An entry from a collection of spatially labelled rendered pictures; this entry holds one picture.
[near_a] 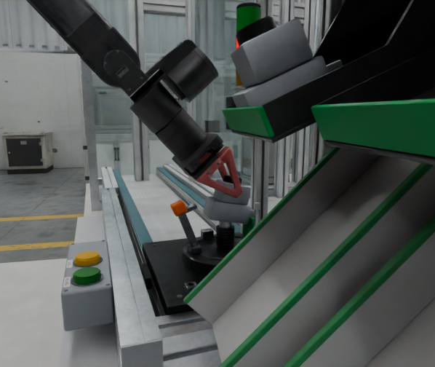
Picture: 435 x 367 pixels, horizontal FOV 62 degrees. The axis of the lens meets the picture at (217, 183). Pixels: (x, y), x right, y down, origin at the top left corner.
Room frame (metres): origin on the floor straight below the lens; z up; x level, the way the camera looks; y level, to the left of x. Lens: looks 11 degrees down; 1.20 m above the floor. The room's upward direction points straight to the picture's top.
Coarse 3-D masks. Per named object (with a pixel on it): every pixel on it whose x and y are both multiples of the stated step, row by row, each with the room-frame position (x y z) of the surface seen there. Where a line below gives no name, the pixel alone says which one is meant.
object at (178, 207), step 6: (174, 204) 0.54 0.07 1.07; (180, 204) 0.53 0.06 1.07; (192, 204) 0.55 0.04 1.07; (174, 210) 0.53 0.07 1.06; (180, 210) 0.53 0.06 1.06; (186, 210) 0.53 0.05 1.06; (180, 216) 0.53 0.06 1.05; (186, 216) 0.54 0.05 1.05; (180, 222) 0.54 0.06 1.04; (186, 222) 0.54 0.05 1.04; (186, 228) 0.54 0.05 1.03; (186, 234) 0.54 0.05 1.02; (192, 234) 0.54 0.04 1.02; (192, 240) 0.54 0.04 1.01; (192, 246) 0.54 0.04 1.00
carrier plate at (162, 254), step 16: (176, 240) 0.65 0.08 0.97; (144, 256) 0.61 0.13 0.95; (160, 256) 0.57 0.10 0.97; (176, 256) 0.57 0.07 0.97; (160, 272) 0.51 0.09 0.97; (176, 272) 0.51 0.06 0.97; (192, 272) 0.51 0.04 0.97; (160, 288) 0.46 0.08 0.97; (176, 288) 0.46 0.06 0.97; (176, 304) 0.42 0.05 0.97
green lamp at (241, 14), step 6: (240, 12) 0.77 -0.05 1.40; (246, 12) 0.76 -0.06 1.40; (252, 12) 0.76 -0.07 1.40; (258, 12) 0.77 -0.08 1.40; (240, 18) 0.77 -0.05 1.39; (246, 18) 0.76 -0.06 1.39; (252, 18) 0.76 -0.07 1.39; (258, 18) 0.77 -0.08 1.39; (240, 24) 0.77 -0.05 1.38; (246, 24) 0.76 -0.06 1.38
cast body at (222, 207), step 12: (228, 180) 0.56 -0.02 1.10; (240, 180) 0.56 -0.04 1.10; (216, 192) 0.57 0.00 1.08; (204, 204) 0.57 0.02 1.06; (216, 204) 0.54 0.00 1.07; (228, 204) 0.54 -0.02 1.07; (240, 204) 0.55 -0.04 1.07; (216, 216) 0.54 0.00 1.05; (228, 216) 0.54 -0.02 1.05; (240, 216) 0.55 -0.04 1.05; (252, 216) 0.58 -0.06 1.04
